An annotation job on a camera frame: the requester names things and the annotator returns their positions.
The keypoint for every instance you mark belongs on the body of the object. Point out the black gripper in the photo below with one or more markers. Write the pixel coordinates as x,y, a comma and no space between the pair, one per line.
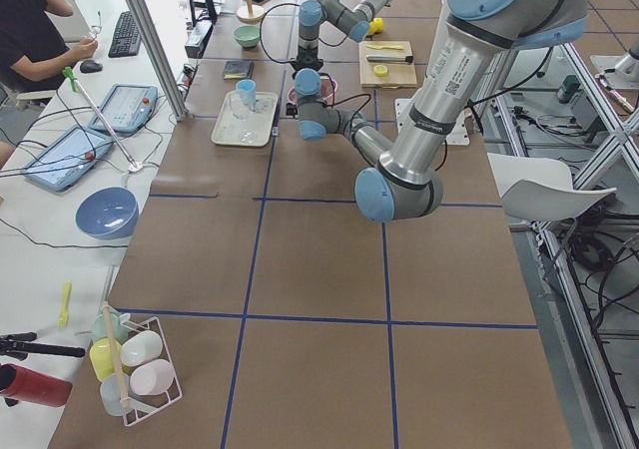
308,63
291,110

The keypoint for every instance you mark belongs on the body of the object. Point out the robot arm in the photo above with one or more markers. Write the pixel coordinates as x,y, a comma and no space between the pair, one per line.
400,182
344,5

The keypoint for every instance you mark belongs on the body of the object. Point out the pink bowl of ice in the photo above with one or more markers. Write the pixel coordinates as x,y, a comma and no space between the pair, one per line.
327,89

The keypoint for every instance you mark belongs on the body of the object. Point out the light blue cup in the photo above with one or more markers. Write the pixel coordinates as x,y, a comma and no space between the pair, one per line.
247,91

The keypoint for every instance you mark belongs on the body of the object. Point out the clear wine glass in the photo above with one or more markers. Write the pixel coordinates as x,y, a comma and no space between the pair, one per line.
242,113

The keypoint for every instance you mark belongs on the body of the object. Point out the cream serving tray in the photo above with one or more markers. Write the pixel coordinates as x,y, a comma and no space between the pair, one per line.
238,126

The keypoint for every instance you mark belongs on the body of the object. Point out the green bowl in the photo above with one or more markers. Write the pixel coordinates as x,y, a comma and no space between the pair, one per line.
247,36

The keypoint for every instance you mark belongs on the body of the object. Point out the yellow plastic knife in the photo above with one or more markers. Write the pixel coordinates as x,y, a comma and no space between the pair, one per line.
384,47

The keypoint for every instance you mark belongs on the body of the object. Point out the grey folded cloth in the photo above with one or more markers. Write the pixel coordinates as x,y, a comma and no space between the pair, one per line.
238,70

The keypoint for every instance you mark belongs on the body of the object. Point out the yellow lemon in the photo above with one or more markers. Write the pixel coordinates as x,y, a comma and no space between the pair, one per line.
373,29
380,24

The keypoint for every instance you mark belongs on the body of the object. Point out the half lemon slice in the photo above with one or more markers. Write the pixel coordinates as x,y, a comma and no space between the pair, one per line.
380,70

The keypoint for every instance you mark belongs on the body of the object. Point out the wooden cutting board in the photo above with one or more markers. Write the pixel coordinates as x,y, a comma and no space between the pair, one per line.
399,75

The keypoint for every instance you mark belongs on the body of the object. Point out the metal cylinder tool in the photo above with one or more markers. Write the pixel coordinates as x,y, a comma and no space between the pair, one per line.
387,59

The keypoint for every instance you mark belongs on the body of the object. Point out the teach pendant tablet far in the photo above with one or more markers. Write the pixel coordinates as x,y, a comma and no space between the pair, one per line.
128,107

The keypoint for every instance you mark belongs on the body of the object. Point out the teach pendant tablet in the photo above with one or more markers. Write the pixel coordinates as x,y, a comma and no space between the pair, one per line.
63,163
128,107

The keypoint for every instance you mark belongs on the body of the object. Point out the black keyboard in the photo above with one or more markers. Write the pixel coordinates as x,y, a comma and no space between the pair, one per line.
126,40

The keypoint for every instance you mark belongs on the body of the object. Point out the black computer mouse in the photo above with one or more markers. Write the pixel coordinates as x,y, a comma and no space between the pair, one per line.
90,67

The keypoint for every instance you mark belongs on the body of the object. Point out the blue bowl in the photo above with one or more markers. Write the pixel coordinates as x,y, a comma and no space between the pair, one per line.
108,214

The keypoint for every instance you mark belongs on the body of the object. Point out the teach pendant tablet near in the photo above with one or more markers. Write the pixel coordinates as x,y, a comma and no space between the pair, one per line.
63,163

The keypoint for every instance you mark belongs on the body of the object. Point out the white chair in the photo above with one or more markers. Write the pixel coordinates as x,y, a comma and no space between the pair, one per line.
540,189

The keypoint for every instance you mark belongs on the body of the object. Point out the seated person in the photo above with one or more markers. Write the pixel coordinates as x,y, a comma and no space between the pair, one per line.
33,52

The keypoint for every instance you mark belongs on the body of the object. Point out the yellow plastic fork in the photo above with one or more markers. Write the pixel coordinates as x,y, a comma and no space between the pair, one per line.
64,310

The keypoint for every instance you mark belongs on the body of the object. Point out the red bottle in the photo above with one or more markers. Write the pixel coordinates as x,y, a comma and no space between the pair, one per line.
19,383

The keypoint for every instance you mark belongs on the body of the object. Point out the aluminium frame post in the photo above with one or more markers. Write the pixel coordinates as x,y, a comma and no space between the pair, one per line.
158,57

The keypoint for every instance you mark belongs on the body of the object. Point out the white wire cup rack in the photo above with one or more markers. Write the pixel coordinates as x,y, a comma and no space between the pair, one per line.
134,366

